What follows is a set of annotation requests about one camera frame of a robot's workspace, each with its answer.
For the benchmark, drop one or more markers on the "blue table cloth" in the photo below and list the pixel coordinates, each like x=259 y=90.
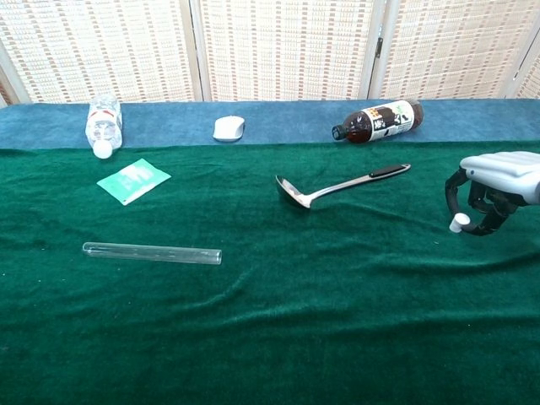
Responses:
x=295 y=122

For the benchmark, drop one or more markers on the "woven bamboo screen panel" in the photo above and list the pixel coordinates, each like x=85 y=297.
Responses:
x=84 y=42
x=287 y=42
x=532 y=80
x=455 y=42

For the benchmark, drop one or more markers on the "steel ladle with black grip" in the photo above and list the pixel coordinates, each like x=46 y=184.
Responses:
x=291 y=194

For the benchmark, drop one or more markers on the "transparent glass test tube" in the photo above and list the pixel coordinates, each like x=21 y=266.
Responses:
x=152 y=253

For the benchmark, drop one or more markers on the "clear plastic water bottle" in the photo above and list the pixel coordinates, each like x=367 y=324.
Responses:
x=103 y=126

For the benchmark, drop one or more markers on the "green velvet cloth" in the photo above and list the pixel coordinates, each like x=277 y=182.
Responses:
x=270 y=316

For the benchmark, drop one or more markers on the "white tube cap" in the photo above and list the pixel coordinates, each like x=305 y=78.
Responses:
x=457 y=222

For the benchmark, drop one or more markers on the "white computer mouse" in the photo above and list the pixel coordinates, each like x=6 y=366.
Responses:
x=228 y=128

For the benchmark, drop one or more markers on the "green sachet packet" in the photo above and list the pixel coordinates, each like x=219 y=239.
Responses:
x=133 y=181

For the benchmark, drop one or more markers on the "dark tea bottle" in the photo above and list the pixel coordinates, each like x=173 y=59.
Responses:
x=379 y=120

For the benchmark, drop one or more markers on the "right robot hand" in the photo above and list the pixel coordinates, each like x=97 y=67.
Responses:
x=506 y=173

